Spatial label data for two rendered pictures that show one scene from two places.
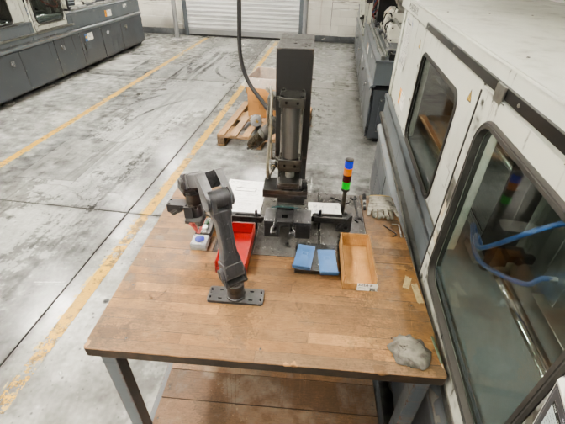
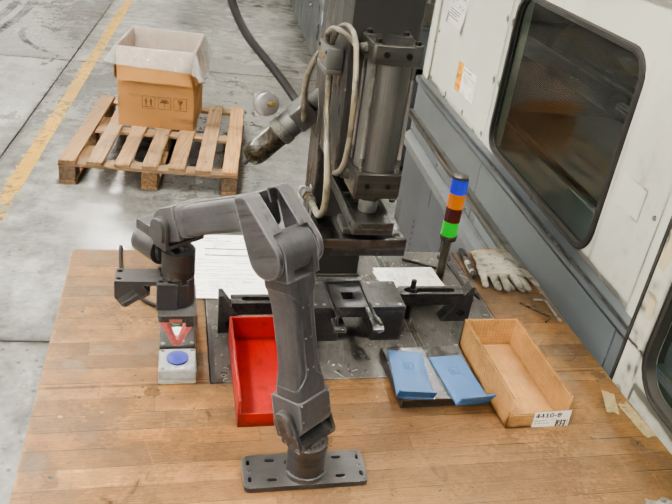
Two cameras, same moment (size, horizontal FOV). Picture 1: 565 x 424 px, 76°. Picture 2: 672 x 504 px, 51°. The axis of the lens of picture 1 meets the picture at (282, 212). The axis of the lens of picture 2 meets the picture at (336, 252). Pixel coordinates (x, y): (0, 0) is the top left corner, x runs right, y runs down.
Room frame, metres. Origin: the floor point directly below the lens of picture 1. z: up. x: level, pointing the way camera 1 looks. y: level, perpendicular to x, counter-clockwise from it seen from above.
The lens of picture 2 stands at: (0.08, 0.42, 1.77)
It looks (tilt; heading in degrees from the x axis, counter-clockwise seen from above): 29 degrees down; 342
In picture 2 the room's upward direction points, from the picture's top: 8 degrees clockwise
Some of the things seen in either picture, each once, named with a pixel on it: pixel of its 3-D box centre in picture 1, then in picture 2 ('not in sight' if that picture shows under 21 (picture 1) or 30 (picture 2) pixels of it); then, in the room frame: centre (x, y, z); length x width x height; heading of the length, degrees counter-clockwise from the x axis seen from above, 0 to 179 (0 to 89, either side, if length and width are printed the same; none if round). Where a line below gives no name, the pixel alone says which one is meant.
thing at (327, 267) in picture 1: (328, 260); (461, 376); (1.04, -0.18, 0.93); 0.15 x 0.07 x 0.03; 1
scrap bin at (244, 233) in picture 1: (236, 246); (265, 366); (1.11, 0.18, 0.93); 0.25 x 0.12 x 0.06; 177
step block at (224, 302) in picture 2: not in sight; (233, 310); (1.28, 0.22, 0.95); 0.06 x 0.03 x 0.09; 87
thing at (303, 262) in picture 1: (303, 255); (411, 370); (1.07, -0.09, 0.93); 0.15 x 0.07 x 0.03; 168
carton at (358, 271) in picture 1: (357, 261); (513, 370); (1.05, -0.30, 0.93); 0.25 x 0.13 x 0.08; 177
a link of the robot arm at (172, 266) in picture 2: (192, 196); (176, 259); (1.16, 0.35, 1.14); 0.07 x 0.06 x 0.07; 33
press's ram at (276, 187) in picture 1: (287, 157); (354, 174); (1.34, -0.01, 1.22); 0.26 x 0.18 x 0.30; 177
